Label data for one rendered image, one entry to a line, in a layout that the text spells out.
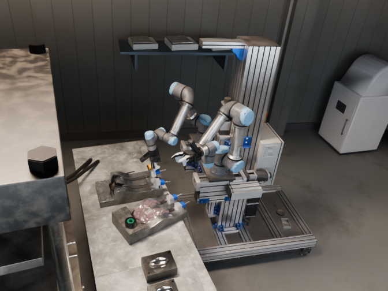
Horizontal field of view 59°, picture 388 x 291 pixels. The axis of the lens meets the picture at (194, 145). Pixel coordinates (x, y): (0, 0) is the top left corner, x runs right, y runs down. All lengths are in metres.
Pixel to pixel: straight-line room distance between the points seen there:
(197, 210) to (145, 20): 2.37
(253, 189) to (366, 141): 3.11
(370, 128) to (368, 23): 1.50
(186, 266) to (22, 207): 1.43
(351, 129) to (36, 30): 4.28
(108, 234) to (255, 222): 1.64
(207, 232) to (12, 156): 2.45
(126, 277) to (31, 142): 1.28
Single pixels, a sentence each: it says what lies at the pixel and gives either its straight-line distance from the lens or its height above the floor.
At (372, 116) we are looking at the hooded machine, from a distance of 5.47.
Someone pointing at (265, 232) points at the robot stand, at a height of 0.21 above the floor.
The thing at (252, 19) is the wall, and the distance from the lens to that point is 4.88.
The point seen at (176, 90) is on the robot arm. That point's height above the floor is 1.57.
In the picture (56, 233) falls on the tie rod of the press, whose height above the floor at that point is 1.72.
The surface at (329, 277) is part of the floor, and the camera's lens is 3.75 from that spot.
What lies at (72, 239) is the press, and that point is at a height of 0.79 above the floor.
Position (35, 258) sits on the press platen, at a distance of 1.58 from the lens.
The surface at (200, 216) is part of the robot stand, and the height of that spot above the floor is 0.21.
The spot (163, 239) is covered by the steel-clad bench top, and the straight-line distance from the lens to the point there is 2.57.
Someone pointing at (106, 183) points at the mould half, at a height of 0.86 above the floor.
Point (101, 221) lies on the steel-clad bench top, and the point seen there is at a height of 0.80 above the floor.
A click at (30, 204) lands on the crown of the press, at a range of 1.25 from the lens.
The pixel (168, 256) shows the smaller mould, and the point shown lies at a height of 0.87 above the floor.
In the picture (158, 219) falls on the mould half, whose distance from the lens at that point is 2.58.
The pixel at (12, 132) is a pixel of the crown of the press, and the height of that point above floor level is 2.01.
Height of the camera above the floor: 2.72
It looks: 33 degrees down
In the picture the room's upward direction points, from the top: 6 degrees clockwise
